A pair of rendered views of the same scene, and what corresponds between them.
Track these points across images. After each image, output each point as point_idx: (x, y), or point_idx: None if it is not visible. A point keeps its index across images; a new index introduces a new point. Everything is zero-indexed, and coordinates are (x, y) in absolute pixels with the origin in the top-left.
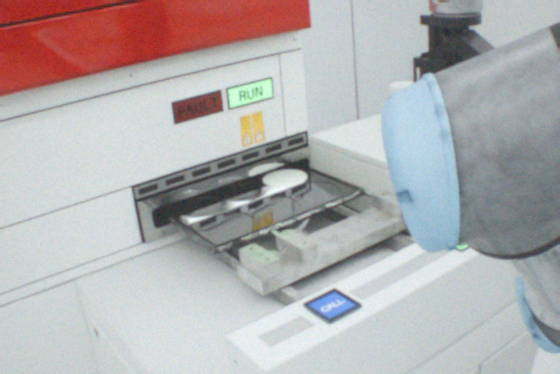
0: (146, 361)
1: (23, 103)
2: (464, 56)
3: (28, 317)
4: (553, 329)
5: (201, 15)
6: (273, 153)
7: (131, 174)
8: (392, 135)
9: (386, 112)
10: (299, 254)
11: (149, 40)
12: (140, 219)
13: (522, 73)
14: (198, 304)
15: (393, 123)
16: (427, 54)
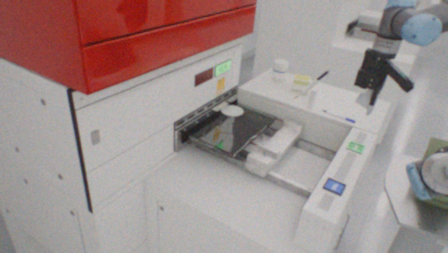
0: (227, 223)
1: (132, 80)
2: (389, 73)
3: (118, 207)
4: (434, 192)
5: (219, 27)
6: (226, 98)
7: (174, 116)
8: None
9: None
10: (274, 155)
11: (199, 42)
12: (176, 140)
13: None
14: (227, 185)
15: None
16: (362, 67)
